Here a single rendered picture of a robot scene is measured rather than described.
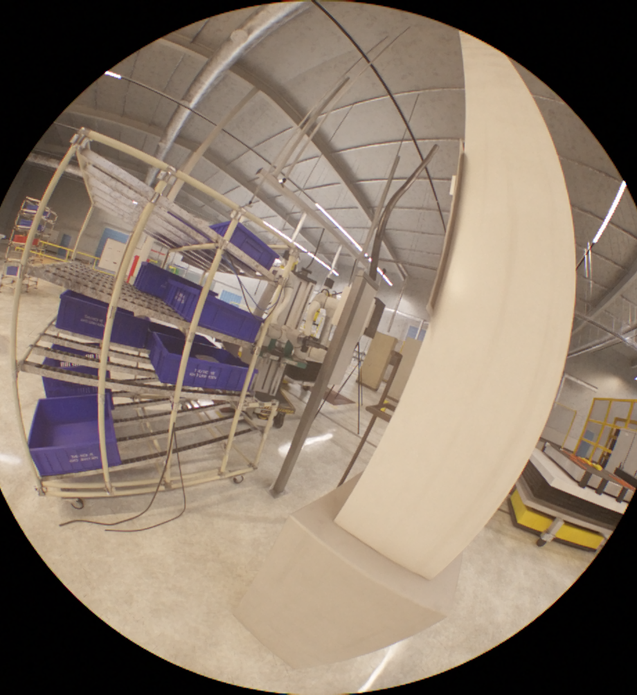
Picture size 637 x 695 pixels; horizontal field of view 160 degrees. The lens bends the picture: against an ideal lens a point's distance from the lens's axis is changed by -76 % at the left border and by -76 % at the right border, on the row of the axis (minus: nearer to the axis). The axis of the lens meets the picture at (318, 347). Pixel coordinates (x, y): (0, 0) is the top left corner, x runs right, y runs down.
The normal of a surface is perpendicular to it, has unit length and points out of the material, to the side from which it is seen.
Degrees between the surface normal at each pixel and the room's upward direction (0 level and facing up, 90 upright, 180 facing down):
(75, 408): 90
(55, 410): 90
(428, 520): 90
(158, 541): 0
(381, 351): 90
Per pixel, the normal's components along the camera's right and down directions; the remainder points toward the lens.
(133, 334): 0.75, 0.33
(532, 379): -0.58, -0.16
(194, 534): 0.36, -0.93
